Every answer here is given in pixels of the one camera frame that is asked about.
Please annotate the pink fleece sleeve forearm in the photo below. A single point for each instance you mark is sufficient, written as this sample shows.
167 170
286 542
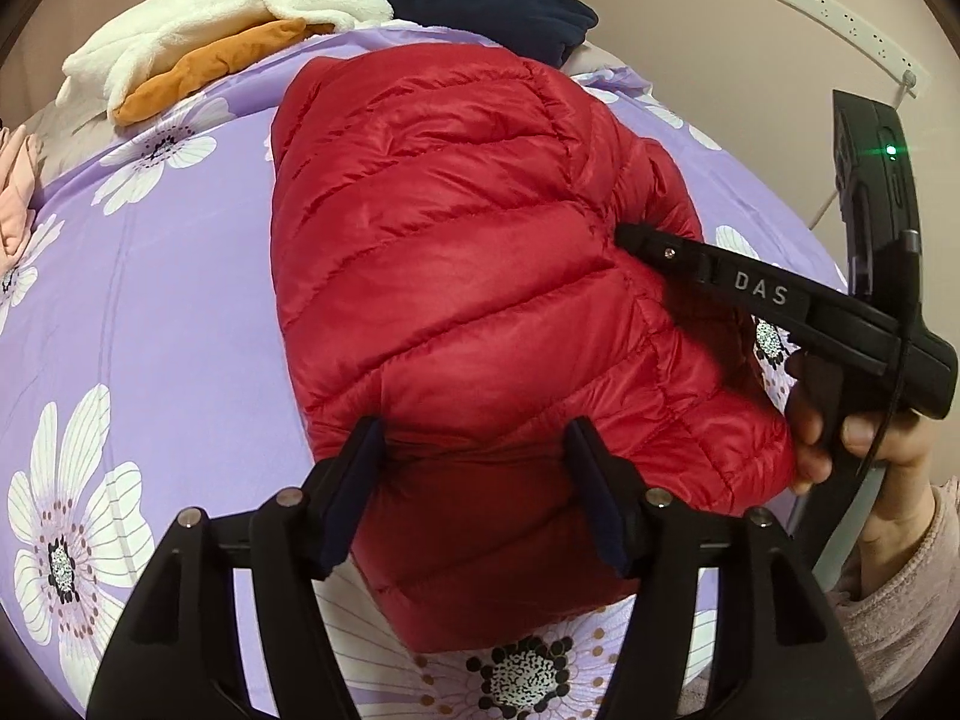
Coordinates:
895 631

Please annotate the navy blue folded garment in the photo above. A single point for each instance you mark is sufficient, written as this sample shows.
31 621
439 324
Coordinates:
545 30

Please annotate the white fleece garment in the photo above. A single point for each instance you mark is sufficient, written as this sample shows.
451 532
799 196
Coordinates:
152 36

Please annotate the pink garment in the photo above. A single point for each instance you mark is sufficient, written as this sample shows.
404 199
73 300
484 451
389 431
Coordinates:
20 169

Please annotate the black tracking camera box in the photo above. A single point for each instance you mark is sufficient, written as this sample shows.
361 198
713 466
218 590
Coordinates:
877 203

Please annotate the orange folded garment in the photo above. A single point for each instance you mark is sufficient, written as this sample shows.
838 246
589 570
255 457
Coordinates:
207 64

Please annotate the purple floral bed sheet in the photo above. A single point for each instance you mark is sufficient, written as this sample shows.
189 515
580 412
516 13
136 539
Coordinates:
142 372

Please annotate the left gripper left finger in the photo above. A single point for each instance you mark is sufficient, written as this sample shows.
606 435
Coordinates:
176 651

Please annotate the person right hand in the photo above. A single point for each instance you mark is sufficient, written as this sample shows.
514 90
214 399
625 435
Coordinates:
904 509

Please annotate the white wall power strip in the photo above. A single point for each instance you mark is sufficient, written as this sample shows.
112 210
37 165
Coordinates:
870 40

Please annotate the red quilted down jacket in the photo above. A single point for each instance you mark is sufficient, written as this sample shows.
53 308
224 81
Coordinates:
444 258

